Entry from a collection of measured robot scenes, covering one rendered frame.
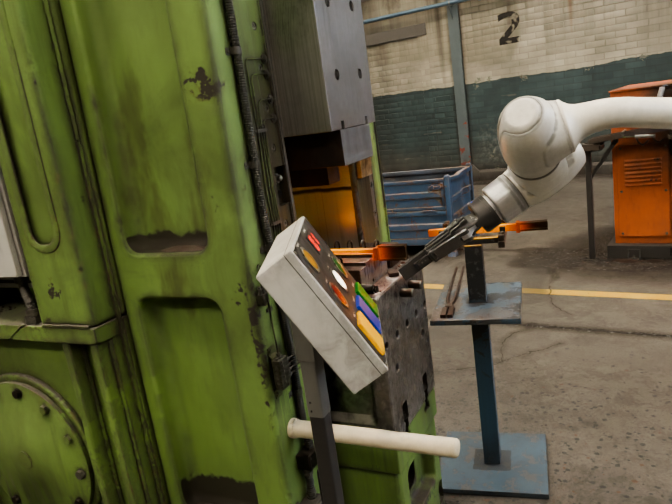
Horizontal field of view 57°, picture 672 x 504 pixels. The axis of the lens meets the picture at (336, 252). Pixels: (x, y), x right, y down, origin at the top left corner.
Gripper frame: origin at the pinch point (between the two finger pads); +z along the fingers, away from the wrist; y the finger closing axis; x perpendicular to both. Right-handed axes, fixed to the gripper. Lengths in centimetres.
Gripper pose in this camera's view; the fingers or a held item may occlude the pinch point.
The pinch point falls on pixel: (414, 265)
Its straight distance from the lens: 134.7
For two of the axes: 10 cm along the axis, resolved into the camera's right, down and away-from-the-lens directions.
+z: -7.9, 6.0, 1.5
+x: -6.2, -7.7, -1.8
